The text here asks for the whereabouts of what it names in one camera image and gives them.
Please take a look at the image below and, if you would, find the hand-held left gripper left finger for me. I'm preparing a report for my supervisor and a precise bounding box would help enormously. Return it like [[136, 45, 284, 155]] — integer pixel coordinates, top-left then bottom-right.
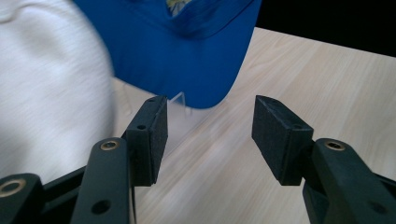
[[122, 94, 169, 188]]

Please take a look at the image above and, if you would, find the blue baseball cap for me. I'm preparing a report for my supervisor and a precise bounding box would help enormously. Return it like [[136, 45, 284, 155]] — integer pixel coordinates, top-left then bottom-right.
[[72, 0, 263, 110]]

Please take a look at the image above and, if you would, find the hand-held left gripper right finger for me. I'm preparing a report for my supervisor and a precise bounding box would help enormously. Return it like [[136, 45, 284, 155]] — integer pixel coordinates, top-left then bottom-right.
[[250, 94, 315, 187]]

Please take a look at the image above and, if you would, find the white baseball cap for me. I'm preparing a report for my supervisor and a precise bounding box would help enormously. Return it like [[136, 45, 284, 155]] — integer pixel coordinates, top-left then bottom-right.
[[0, 0, 117, 185]]

